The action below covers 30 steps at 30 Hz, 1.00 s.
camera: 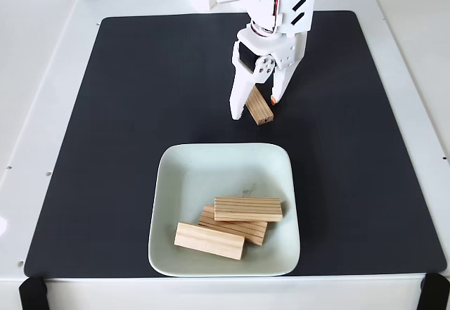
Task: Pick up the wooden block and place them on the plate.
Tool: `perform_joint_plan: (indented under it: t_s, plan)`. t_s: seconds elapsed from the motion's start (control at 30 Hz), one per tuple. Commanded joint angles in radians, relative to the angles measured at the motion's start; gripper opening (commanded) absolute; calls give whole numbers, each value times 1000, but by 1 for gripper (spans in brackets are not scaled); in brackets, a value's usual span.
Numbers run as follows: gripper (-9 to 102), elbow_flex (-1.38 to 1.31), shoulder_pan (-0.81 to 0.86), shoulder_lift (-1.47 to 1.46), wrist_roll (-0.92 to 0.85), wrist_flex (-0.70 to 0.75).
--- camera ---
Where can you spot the black rubber mat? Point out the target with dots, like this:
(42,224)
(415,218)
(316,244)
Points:
(105,148)

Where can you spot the grooved wooden block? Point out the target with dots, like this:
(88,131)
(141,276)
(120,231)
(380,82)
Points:
(247,232)
(262,109)
(209,241)
(247,209)

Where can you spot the pale green square plate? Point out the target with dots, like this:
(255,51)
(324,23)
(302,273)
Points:
(183,183)

